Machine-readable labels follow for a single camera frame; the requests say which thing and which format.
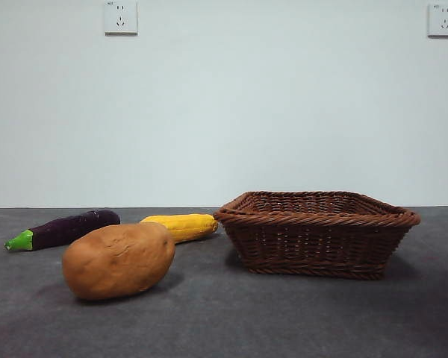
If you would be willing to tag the brown potato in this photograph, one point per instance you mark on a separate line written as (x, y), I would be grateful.
(115, 261)

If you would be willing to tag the white wall socket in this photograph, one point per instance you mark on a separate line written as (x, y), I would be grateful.
(121, 18)
(443, 20)

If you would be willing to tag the yellow corn cob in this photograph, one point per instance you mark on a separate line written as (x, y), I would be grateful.
(188, 225)

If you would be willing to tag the purple eggplant with green stem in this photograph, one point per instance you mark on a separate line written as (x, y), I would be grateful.
(67, 229)

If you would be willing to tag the brown wicker basket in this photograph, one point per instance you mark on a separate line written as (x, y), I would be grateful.
(313, 242)

